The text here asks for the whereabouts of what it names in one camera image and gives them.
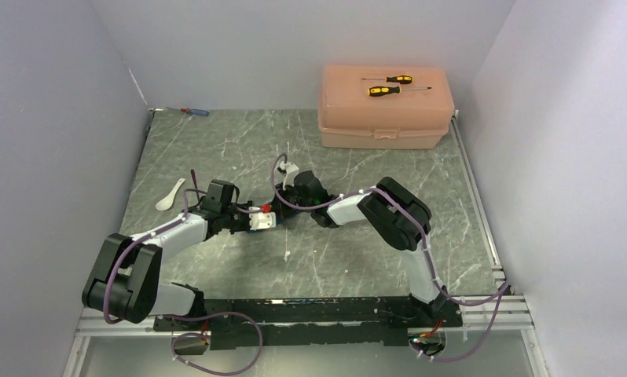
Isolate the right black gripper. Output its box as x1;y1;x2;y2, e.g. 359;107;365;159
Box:
271;180;315;219

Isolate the purple fork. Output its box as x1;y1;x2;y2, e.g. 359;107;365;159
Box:
190;169;201;202

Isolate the white plastic utensil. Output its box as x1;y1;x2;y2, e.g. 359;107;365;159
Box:
155;178;186;211

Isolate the blue cloth napkin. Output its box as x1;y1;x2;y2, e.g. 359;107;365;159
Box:
247;211;299;232

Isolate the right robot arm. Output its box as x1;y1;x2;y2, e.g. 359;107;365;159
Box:
270;167;447;326

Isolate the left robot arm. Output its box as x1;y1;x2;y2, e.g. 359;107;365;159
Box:
82;180;263;330

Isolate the peach plastic toolbox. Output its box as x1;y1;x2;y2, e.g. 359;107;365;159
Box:
317;65;455;149

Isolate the blue red screwdriver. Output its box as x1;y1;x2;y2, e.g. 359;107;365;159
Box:
167;108;210;117

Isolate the yellow black screwdriver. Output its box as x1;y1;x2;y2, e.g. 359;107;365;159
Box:
367;86;432;97

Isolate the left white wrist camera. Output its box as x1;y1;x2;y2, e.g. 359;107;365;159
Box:
248;207;277;231

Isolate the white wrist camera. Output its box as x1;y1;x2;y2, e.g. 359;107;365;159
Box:
277;161;299;188
248;207;277;231

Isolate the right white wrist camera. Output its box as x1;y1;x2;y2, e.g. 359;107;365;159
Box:
277;161;299;188

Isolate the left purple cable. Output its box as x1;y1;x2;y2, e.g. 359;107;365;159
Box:
102;188;264;376

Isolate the purple cable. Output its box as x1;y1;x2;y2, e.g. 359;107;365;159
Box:
102;188;264;376
269;153;510;364

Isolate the small black-handled screwdriver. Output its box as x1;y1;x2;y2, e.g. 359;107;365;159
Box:
362;75;413;85

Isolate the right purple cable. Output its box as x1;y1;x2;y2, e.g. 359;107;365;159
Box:
269;153;510;364

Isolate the aluminium frame rail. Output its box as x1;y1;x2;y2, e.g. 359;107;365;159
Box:
63;298;548;377

